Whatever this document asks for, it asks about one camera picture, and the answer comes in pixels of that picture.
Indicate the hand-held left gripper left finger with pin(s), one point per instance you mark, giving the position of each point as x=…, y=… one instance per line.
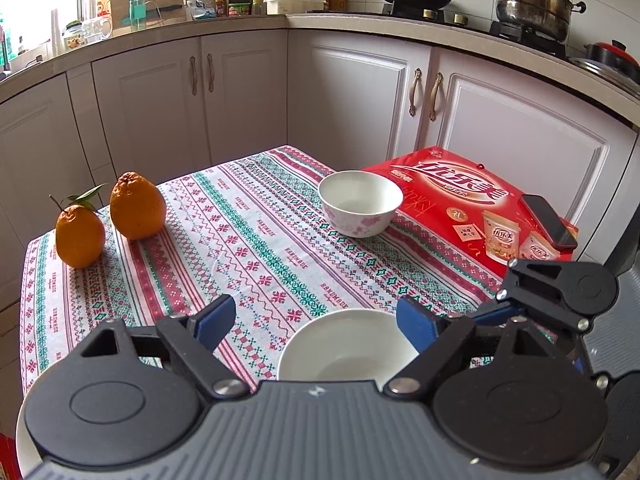
x=215, y=317

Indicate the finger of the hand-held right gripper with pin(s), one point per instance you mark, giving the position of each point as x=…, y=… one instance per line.
x=582, y=355
x=500, y=314

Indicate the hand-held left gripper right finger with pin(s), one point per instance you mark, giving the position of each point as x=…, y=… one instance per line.
x=417, y=322

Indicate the plain white bowl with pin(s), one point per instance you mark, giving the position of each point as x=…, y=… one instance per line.
x=345, y=350

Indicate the white bowl with pink flowers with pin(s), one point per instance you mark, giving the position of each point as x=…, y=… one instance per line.
x=360, y=210

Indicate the white plate with fruit print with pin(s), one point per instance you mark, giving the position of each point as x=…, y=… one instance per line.
x=27, y=450

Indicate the patterned red green tablecloth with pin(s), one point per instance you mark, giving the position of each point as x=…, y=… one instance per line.
x=225, y=240

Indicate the black smartphone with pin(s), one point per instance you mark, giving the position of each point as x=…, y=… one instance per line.
x=547, y=220

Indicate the orange without leaves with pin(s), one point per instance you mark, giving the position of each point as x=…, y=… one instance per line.
x=137, y=207

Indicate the red carton with cup print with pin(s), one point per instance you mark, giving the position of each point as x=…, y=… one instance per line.
x=450, y=185

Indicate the orange with green leaves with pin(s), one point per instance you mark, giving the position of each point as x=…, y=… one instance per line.
x=80, y=237

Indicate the white cabinet door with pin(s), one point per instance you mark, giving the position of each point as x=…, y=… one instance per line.
x=525, y=130
x=35, y=185
x=360, y=110
x=145, y=120
x=245, y=100

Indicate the pot with red lid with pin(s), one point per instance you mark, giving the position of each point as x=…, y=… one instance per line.
x=612, y=57

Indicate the gas stove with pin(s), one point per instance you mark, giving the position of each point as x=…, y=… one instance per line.
x=475, y=25

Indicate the kitchen countertop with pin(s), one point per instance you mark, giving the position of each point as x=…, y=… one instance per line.
x=350, y=22

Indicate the steel steamer pot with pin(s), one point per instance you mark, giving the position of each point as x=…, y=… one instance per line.
x=532, y=7

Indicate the clear glass mug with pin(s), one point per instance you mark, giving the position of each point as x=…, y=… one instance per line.
x=95, y=30

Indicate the glass jar with green lid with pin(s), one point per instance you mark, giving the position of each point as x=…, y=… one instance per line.
x=73, y=37

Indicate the green water bottle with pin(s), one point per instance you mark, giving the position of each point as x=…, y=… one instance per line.
x=137, y=10

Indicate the white rectangular container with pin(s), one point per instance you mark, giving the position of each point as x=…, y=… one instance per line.
x=295, y=6

